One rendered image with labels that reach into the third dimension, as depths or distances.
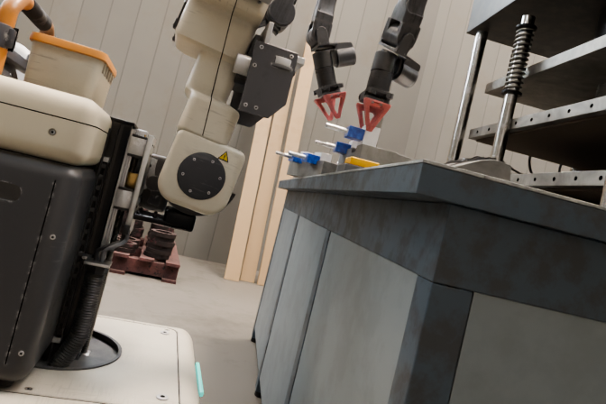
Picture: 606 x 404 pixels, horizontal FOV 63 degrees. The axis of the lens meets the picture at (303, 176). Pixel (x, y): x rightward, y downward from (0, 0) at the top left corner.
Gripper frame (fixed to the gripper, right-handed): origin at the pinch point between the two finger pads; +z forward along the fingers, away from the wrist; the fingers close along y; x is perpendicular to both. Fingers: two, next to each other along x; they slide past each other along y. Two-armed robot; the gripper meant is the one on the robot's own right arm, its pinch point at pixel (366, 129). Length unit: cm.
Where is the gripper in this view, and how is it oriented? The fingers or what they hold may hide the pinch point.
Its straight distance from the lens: 125.4
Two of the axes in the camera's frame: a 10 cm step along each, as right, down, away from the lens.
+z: -2.6, 9.6, -0.5
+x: -9.6, -2.7, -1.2
